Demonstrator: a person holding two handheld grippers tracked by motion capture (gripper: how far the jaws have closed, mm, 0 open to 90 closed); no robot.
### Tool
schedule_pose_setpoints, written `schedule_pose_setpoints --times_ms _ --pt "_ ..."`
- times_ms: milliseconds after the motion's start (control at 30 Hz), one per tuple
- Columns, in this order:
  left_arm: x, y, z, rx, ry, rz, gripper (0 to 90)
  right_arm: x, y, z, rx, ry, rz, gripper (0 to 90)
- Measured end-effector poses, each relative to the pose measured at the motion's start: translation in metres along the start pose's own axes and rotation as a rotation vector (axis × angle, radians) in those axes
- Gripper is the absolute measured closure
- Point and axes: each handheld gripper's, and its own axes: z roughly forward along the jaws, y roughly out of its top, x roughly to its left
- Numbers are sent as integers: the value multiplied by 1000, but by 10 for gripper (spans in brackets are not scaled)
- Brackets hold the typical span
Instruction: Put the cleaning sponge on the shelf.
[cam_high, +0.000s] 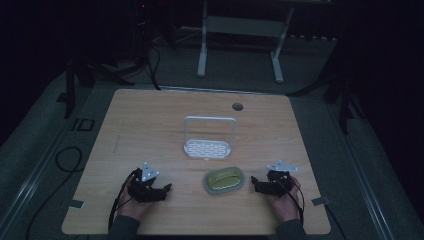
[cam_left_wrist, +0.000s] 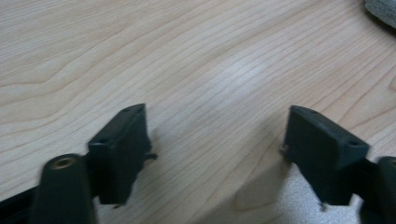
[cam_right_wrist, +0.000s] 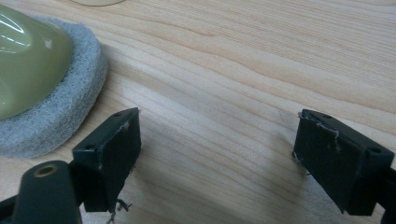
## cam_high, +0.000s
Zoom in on black floor cable loop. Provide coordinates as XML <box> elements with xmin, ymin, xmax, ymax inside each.
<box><xmin>24</xmin><ymin>145</ymin><xmax>84</xmax><ymax>240</ymax></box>

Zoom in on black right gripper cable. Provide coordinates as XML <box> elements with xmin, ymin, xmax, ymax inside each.
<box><xmin>273</xmin><ymin>178</ymin><xmax>306</xmax><ymax>228</ymax></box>

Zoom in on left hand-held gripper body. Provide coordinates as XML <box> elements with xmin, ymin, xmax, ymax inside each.
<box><xmin>127</xmin><ymin>161</ymin><xmax>165</xmax><ymax>204</ymax></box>

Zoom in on green and grey soap dish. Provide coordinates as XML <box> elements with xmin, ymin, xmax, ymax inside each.
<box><xmin>203</xmin><ymin>166</ymin><xmax>246</xmax><ymax>196</ymax></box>

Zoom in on black hanging cable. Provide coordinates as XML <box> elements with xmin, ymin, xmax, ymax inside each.
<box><xmin>145</xmin><ymin>43</ymin><xmax>162</xmax><ymax>92</ymax></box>

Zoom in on white drain rack with handle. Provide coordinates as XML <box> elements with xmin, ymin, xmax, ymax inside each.
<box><xmin>182</xmin><ymin>115</ymin><xmax>237</xmax><ymax>161</ymax></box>

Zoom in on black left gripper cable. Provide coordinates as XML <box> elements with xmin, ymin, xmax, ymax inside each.
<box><xmin>107</xmin><ymin>169</ymin><xmax>138</xmax><ymax>232</ymax></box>

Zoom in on white metal desk frame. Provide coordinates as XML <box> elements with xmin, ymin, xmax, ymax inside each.
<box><xmin>196</xmin><ymin>0</ymin><xmax>296</xmax><ymax>84</ymax></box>

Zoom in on black tripod stand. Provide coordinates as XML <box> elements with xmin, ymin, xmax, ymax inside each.
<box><xmin>63</xmin><ymin>56</ymin><xmax>136</xmax><ymax>120</ymax></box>
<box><xmin>287</xmin><ymin>63</ymin><xmax>363</xmax><ymax>136</ymax></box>

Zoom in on person's right hand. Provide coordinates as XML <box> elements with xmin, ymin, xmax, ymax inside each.
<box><xmin>266</xmin><ymin>175</ymin><xmax>302</xmax><ymax>223</ymax></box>

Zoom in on person's left hand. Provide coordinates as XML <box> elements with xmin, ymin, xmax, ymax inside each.
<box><xmin>116</xmin><ymin>181</ymin><xmax>155</xmax><ymax>222</ymax></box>

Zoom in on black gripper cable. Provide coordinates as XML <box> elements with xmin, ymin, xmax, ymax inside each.
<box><xmin>273</xmin><ymin>178</ymin><xmax>306</xmax><ymax>228</ymax></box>
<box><xmin>107</xmin><ymin>169</ymin><xmax>138</xmax><ymax>232</ymax></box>

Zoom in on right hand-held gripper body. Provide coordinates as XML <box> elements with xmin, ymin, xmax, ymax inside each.
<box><xmin>258</xmin><ymin>160</ymin><xmax>300</xmax><ymax>197</ymax></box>

